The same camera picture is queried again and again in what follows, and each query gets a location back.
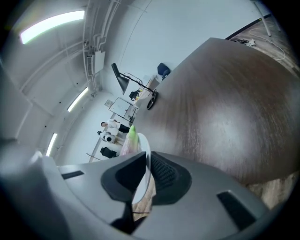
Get black framed whiteboard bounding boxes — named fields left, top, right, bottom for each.
left=109, top=97, right=139, bottom=121

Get white ceiling pipes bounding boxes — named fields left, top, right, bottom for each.
left=82, top=0, right=122, bottom=94

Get black floor cables bundle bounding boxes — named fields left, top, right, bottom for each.
left=229, top=37, right=256, bottom=48

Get green and pink object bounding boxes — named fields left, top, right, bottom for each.
left=120, top=125, right=141, bottom=157

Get black lamp cable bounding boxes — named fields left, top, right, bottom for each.
left=123, top=72, right=144, bottom=85

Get black desk lamp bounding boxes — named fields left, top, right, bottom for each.
left=111, top=62, right=159, bottom=111

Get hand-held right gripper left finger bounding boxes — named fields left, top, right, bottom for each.
left=100, top=151, right=148, bottom=203

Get white round plate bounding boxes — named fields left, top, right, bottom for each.
left=131, top=132, right=152, bottom=205

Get white floor cable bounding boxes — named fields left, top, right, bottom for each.
left=248, top=25, right=286, bottom=61

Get blue chair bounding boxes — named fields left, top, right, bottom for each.
left=157, top=62, right=170, bottom=82

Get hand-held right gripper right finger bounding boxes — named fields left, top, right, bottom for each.
left=150, top=151, right=193, bottom=206

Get white metal pole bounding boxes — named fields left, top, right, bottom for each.
left=254, top=0, right=272, bottom=37

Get white air conditioner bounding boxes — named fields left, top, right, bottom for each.
left=86, top=50, right=106, bottom=75

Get small cloth covered table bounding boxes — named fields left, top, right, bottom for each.
left=135, top=74, right=163, bottom=108

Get long ceiling light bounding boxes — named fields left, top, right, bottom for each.
left=46, top=133, right=58, bottom=157
left=67, top=87, right=89, bottom=113
left=20, top=10, right=85, bottom=45

